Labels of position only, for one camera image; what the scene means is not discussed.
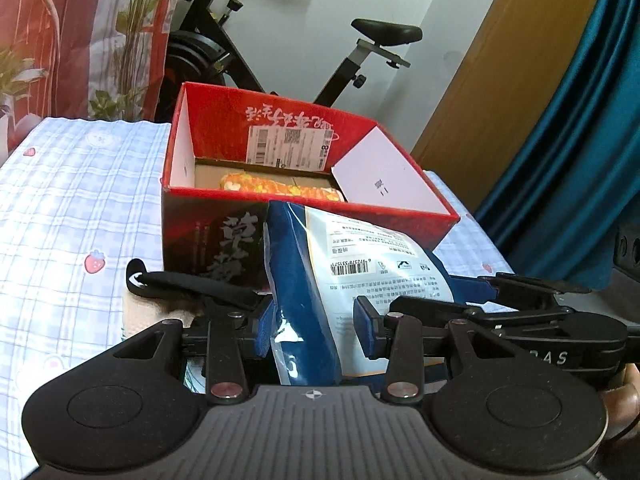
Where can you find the wooden door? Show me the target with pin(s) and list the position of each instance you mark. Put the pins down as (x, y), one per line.
(505, 81)

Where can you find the white shipping label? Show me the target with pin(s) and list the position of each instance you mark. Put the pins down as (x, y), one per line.
(295, 148)

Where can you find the black exercise bike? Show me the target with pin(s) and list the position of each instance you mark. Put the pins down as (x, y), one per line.
(329, 52)

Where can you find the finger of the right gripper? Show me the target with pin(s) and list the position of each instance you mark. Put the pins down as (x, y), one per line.
(514, 291)

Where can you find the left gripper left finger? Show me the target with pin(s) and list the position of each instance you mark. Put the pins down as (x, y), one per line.
(233, 340)

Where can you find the teal curtain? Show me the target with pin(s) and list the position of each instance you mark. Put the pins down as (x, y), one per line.
(555, 211)

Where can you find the blue plaid strawberry tablecloth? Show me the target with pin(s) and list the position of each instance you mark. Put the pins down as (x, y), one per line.
(79, 200)

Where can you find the red strawberry cardboard box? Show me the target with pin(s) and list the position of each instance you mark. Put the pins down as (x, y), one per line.
(216, 233)

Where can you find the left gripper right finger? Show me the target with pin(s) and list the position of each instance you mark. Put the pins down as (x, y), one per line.
(404, 336)

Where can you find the blue packaged item white label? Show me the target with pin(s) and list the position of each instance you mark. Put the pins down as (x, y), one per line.
(317, 264)

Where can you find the orange floral oven mitt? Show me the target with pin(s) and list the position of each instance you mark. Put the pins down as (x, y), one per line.
(246, 183)

